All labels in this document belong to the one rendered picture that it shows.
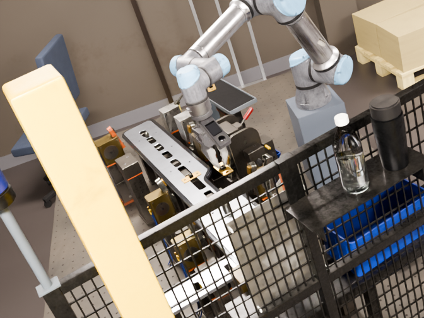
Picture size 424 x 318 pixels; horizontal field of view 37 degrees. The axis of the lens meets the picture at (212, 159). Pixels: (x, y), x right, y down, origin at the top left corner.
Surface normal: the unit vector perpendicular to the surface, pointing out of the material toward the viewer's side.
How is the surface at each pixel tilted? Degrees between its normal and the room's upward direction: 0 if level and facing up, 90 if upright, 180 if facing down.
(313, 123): 90
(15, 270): 0
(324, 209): 0
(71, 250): 0
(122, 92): 90
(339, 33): 90
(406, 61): 90
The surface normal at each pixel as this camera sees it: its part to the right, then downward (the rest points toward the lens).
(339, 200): -0.29, -0.82
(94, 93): 0.16, 0.47
